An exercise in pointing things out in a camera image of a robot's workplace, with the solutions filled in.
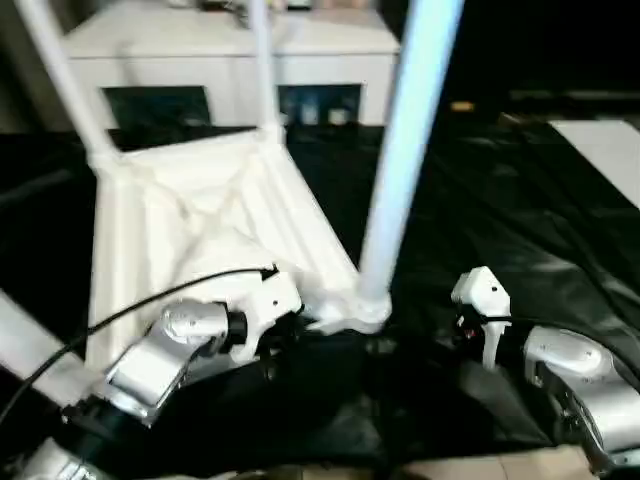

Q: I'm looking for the white plastic table top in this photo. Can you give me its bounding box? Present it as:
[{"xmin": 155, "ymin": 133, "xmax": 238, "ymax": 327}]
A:
[{"xmin": 84, "ymin": 124, "xmax": 394, "ymax": 382}]

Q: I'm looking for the white plastic table leg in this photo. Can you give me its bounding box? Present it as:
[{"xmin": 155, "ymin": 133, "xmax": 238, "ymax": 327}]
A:
[
  {"xmin": 357, "ymin": 0, "xmax": 467, "ymax": 315},
  {"xmin": 247, "ymin": 0, "xmax": 287, "ymax": 140},
  {"xmin": 0, "ymin": 289, "xmax": 95, "ymax": 407},
  {"xmin": 14, "ymin": 0, "xmax": 125, "ymax": 162}
]

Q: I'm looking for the black work mat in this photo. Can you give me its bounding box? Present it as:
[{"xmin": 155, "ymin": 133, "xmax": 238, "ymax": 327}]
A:
[{"xmin": 0, "ymin": 117, "xmax": 640, "ymax": 461}]

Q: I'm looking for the white furniture panel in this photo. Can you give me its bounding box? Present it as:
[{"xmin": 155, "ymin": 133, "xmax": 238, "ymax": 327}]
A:
[{"xmin": 546, "ymin": 117, "xmax": 640, "ymax": 210}]

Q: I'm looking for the white sideboard cabinet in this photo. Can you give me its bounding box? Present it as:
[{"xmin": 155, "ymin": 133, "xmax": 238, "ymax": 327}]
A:
[{"xmin": 64, "ymin": 0, "xmax": 402, "ymax": 127}]

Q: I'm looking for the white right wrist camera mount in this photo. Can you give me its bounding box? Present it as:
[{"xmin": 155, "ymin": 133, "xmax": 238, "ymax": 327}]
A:
[{"xmin": 449, "ymin": 266, "xmax": 514, "ymax": 372}]

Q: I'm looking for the black left camera cable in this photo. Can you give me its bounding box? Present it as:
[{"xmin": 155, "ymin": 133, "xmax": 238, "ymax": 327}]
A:
[{"xmin": 0, "ymin": 264, "xmax": 281, "ymax": 426}]

